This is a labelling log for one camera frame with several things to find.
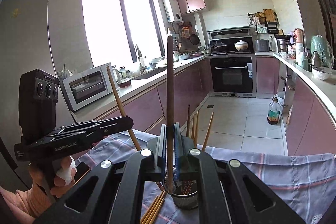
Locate chopstick with red end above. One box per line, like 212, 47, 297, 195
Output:
166, 35, 174, 194

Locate wooden chopstick with red tip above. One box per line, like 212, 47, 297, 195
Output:
202, 112, 214, 151

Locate pink sleeved left forearm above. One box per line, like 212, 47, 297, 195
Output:
1, 182, 52, 223

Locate pink lower kitchen cabinets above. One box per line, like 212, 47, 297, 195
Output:
94, 56, 336, 156

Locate left hand with bandage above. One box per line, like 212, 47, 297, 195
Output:
29, 156, 77, 198

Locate white microwave oven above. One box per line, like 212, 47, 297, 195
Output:
60, 63, 115, 112

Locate black mesh utensil cup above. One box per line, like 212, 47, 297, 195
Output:
170, 166, 198, 210

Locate plaid grey blue tablecloth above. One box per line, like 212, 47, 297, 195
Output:
75, 131, 335, 223

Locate plastic oil bottle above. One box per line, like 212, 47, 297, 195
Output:
267, 97, 281, 125

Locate built-in black oven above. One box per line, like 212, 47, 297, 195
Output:
209, 53, 257, 98

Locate grey refrigerator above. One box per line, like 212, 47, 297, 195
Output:
0, 0, 74, 188

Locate white water heater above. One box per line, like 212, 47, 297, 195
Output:
163, 0, 183, 23

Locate black wok with lid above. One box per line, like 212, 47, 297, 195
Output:
211, 42, 228, 53

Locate white casserole pot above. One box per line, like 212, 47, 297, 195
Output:
234, 40, 249, 52

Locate white bowl on counter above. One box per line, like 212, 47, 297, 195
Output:
312, 67, 333, 81

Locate steel rice cooker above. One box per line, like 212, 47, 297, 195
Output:
255, 39, 270, 52

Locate black range hood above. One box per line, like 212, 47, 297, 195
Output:
207, 27, 252, 40

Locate green dome food cover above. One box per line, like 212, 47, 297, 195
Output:
311, 35, 334, 69

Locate black camera box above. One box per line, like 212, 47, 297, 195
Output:
18, 69, 59, 144

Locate black wall spice rack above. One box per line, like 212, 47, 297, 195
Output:
247, 9, 280, 35

